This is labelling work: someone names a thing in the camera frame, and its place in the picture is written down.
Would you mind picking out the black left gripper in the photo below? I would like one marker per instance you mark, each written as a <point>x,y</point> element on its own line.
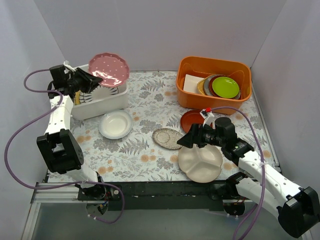
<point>81,80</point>

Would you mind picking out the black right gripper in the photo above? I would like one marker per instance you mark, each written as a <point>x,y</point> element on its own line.
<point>197,135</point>

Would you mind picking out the yellow woven bamboo mat plate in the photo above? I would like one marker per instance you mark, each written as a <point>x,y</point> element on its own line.
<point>76,99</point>

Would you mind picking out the pink polka dot plate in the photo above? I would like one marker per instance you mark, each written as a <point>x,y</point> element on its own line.
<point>111,68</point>

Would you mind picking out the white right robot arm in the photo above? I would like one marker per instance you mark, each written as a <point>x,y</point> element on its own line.
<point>297,209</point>

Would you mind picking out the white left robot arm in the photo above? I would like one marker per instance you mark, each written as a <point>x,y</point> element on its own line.
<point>58,147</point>

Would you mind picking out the white plastic bin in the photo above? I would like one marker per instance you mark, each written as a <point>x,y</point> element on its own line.
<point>98,107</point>

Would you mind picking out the yellow basket plate in bin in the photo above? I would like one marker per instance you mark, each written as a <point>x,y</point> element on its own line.
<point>200,87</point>

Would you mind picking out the grey plate in bin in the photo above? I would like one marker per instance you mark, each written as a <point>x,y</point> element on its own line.
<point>206,85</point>

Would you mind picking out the white square plate in bin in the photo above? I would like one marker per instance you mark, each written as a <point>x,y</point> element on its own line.
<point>191,83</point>

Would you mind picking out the dark red plate in bin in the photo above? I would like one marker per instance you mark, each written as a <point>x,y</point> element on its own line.
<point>210,85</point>

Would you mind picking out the orange plastic bin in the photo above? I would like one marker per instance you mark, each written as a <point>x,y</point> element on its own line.
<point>203,67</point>

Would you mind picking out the red lacquer round plate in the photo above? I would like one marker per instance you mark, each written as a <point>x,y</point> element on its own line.
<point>189,118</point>

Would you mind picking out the speckled oval ceramic plate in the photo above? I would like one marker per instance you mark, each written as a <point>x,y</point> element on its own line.
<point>167,138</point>

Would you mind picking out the beige divided plate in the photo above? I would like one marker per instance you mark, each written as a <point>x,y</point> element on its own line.
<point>201,165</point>

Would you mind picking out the white deep bowl plate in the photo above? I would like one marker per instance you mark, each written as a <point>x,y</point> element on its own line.
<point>115,124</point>

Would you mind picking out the floral patterned table mat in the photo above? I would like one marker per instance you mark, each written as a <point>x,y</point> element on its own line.
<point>152,104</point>

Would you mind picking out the lime green plate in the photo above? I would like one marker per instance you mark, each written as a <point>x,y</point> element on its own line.
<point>225,87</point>

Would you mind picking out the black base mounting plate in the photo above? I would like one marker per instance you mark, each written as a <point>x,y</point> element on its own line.
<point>176,195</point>

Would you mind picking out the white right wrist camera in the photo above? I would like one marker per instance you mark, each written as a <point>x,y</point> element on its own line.
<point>208,116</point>

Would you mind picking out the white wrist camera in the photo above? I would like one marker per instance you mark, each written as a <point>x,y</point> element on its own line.
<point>67,66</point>
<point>208,116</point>

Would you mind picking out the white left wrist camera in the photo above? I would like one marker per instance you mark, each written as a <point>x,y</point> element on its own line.
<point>67,66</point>

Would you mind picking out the aluminium frame rail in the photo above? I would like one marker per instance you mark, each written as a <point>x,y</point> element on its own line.
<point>62,195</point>

